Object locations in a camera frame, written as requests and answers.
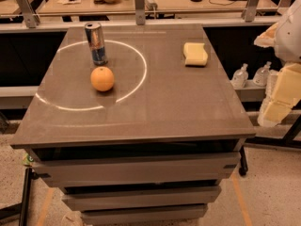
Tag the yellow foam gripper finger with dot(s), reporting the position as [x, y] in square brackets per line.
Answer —
[267, 38]
[283, 92]

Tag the yellow sponge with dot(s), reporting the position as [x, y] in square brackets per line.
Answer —
[195, 54]

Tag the white power strip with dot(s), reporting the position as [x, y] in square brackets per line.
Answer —
[151, 4]

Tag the metal bracket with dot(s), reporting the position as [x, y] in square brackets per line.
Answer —
[249, 13]
[31, 19]
[140, 12]

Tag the grey drawer cabinet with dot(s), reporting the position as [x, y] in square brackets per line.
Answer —
[137, 182]

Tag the right clear sanitizer bottle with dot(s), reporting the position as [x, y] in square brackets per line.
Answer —
[261, 75]

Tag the left metal bracket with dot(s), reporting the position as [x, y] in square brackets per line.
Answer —
[31, 19]

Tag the orange fruit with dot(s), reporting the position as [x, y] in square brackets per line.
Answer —
[102, 79]

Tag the middle metal bracket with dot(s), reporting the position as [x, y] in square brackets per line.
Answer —
[140, 12]

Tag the left clear sanitizer bottle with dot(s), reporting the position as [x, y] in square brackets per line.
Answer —
[240, 77]

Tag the silver blue energy drink can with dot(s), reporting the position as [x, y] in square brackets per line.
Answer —
[95, 39]

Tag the clear sanitizer bottle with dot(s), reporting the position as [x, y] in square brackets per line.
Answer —
[261, 75]
[240, 77]

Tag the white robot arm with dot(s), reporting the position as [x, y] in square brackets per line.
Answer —
[287, 45]

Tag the right metal bracket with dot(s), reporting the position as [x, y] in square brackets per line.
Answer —
[249, 13]

